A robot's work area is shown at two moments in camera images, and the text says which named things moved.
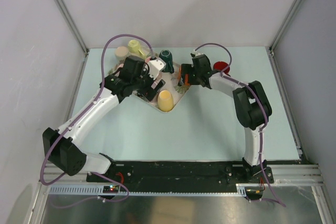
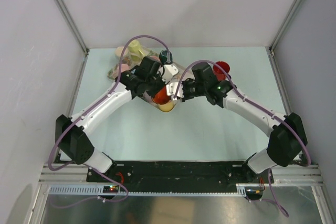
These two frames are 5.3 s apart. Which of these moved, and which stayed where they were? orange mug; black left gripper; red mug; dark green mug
Moved: orange mug
Stayed: red mug; black left gripper; dark green mug
